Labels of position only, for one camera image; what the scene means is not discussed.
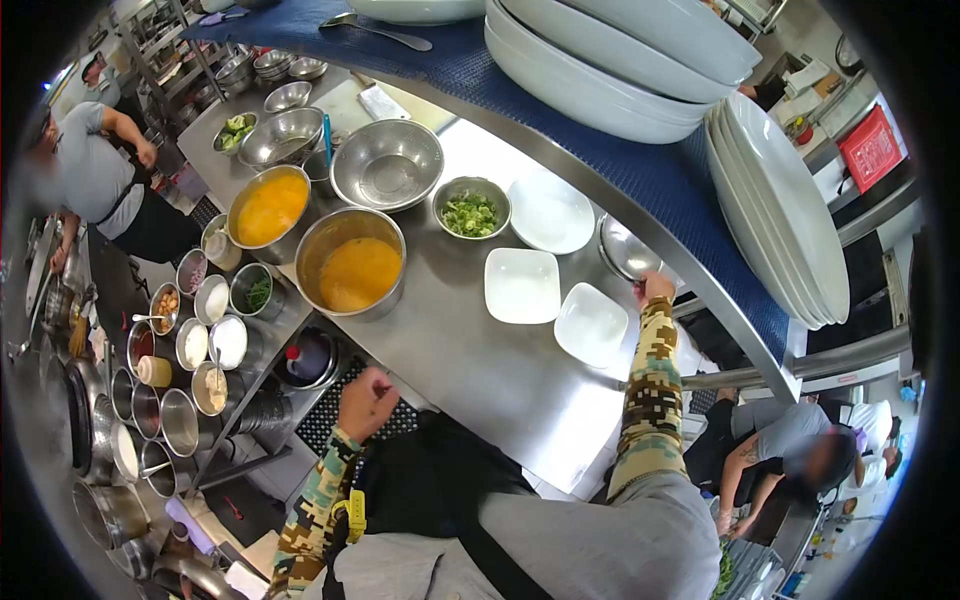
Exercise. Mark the shiny steel bowl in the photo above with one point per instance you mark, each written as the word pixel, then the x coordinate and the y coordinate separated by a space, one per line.
pixel 626 247

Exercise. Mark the person's left fingers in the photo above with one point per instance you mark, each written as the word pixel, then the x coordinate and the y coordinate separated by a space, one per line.
pixel 384 394

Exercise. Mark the white square dish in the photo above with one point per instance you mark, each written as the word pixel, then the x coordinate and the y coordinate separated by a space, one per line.
pixel 522 286
pixel 589 326

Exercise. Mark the small empty steel bowl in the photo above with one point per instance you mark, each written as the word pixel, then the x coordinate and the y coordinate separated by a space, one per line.
pixel 288 96

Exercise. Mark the group of steel seasoning containers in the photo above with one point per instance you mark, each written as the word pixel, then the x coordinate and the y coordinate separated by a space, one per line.
pixel 191 345

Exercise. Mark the person's right fingers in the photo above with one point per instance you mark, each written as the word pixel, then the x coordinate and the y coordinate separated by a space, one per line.
pixel 642 291

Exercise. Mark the black perforated floor mat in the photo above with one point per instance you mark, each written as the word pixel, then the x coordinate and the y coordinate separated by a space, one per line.
pixel 322 420

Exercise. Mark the steel cup of cream sauce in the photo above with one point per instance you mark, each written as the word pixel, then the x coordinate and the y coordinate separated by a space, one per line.
pixel 220 246

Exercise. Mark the person's body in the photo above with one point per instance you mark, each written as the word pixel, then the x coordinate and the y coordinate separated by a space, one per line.
pixel 540 540

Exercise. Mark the steel bowl of chopped greens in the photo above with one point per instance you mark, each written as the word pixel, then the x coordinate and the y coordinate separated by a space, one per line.
pixel 471 214

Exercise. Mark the red-capped bottle in steel bowl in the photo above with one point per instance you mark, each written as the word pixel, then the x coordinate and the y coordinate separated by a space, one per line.
pixel 306 358

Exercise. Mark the steel bowl of broccoli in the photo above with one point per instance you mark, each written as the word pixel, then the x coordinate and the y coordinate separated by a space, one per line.
pixel 235 133

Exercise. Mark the steel cleaver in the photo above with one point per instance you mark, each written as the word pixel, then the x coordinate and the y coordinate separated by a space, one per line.
pixel 381 101

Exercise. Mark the rounded white plate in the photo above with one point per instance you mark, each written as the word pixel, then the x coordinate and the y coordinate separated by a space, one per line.
pixel 551 214

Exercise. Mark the black wok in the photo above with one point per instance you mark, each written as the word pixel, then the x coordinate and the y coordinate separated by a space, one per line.
pixel 79 420

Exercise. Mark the person's left hand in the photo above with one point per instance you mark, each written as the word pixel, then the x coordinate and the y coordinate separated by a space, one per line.
pixel 366 409

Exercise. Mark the steel ladle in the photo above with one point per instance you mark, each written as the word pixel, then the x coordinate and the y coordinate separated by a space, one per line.
pixel 34 307

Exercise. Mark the stack of deep white plates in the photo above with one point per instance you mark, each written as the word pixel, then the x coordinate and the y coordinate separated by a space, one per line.
pixel 607 82

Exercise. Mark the white cutting board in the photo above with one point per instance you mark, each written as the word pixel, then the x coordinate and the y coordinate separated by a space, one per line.
pixel 341 105

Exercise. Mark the stack of leaning white plates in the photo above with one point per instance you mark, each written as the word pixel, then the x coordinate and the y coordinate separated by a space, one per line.
pixel 780 217

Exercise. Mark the steel spoon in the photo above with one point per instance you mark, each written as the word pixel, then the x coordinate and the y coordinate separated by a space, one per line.
pixel 375 30

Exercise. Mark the large steel stock pot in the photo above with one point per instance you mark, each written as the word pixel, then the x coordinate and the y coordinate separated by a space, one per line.
pixel 112 514

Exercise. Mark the yellow squeeze bottle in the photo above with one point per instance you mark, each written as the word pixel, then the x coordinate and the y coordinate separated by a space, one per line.
pixel 154 371

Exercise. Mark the steel storage rack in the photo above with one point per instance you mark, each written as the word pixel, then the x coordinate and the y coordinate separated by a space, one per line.
pixel 161 52

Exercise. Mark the blue mesh shelf mat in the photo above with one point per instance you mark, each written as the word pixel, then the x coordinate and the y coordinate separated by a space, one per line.
pixel 525 97

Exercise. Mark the person's right hand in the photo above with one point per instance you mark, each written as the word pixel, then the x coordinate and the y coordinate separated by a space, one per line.
pixel 658 289

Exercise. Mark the single white plate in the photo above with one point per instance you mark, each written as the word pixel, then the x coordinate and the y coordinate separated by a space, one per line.
pixel 416 9

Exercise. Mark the smaller pot of orange liquid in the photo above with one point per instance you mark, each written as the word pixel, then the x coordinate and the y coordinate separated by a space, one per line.
pixel 271 210

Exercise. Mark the large pot of orange liquid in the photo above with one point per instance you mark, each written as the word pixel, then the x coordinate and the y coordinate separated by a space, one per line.
pixel 358 270

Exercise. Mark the perforated steel colander bowl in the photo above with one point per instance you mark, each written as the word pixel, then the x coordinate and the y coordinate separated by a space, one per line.
pixel 386 169

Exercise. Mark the steel overhead shelf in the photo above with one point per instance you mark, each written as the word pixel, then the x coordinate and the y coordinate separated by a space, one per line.
pixel 525 150

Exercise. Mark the stacks of steel bowls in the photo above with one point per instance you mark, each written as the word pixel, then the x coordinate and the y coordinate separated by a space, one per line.
pixel 271 64

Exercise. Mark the red wall sign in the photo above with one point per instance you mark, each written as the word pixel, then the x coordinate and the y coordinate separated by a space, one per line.
pixel 870 150

